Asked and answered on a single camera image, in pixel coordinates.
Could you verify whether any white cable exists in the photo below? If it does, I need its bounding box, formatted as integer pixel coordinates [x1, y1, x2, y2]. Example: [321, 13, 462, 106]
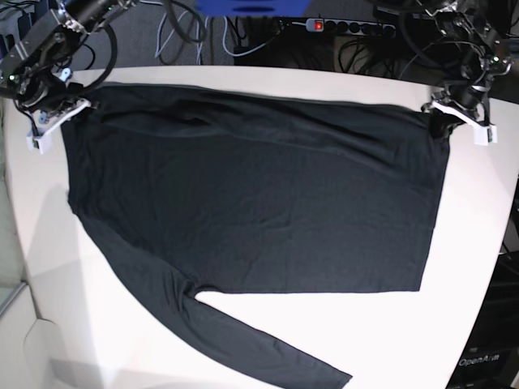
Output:
[155, 3, 281, 66]

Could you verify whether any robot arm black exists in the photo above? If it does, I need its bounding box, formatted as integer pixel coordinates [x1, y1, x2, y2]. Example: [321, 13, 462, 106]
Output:
[1, 1, 137, 153]
[371, 1, 513, 146]

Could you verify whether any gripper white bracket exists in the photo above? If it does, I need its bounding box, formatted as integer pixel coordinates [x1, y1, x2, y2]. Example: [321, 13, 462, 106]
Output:
[421, 80, 498, 145]
[14, 68, 101, 155]

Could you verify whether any blue box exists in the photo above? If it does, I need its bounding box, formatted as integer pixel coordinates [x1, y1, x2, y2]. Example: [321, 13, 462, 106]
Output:
[195, 0, 311, 17]

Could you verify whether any white power strip red switch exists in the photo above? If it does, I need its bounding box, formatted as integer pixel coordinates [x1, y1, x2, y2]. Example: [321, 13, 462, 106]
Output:
[302, 18, 397, 38]

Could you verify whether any black OpenArm equipment case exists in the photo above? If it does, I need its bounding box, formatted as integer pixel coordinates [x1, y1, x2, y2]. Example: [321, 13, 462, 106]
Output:
[447, 251, 518, 388]

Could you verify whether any black long-sleeve T-shirt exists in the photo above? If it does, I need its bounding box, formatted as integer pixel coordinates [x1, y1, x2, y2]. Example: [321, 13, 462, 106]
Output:
[62, 85, 449, 388]

